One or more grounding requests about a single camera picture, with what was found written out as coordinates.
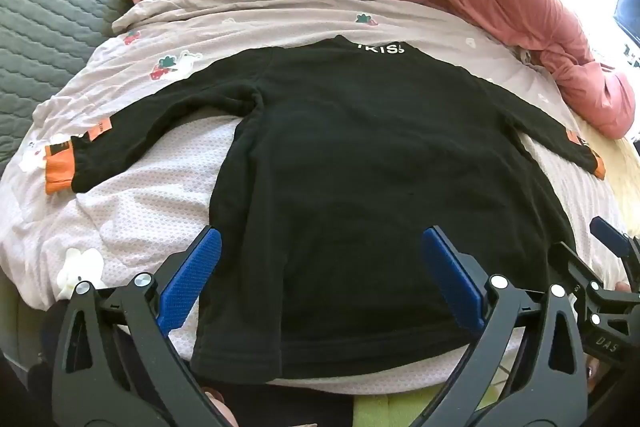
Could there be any person's right hand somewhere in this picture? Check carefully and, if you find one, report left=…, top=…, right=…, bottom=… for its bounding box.
left=584, top=352, right=603, bottom=395

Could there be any black monitor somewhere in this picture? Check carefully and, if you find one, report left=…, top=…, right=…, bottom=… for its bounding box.
left=614, top=0, right=640, bottom=38

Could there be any person's left hand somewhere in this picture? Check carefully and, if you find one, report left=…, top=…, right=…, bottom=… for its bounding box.
left=200, top=386, right=239, bottom=427

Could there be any black sweater with orange cuffs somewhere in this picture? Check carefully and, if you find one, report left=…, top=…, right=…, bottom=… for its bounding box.
left=45, top=34, right=607, bottom=380

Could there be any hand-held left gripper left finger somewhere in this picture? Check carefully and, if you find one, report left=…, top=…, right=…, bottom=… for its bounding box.
left=51, top=226, right=224, bottom=427

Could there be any lilac printed blanket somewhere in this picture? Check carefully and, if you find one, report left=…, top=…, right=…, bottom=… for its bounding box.
left=0, top=0, right=628, bottom=390

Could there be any cream bed sheet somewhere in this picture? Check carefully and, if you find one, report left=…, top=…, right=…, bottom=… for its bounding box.
left=570, top=112, right=640, bottom=233

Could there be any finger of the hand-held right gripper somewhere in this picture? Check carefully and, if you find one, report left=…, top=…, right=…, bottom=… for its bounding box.
left=547, top=241, right=608, bottom=308
left=590, top=217, right=640, bottom=269

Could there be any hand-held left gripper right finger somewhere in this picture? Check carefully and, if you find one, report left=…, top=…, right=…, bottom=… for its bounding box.
left=421, top=226, right=589, bottom=427

